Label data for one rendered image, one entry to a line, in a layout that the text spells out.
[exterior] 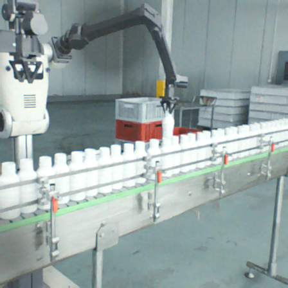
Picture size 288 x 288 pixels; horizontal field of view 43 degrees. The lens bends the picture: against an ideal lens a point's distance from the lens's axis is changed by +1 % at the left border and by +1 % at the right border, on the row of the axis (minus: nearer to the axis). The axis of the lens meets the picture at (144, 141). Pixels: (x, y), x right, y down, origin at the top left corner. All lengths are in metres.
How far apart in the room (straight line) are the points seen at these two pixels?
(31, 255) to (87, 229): 0.21
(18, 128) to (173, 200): 0.78
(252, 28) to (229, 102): 4.79
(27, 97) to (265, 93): 6.74
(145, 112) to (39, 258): 2.83
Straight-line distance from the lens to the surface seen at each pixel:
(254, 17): 13.06
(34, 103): 1.81
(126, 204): 1.40
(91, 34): 1.83
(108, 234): 1.39
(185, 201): 1.67
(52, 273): 2.35
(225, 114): 8.74
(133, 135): 3.98
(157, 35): 1.76
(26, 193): 1.19
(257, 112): 8.22
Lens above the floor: 1.45
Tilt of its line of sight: 11 degrees down
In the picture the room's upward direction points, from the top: 2 degrees clockwise
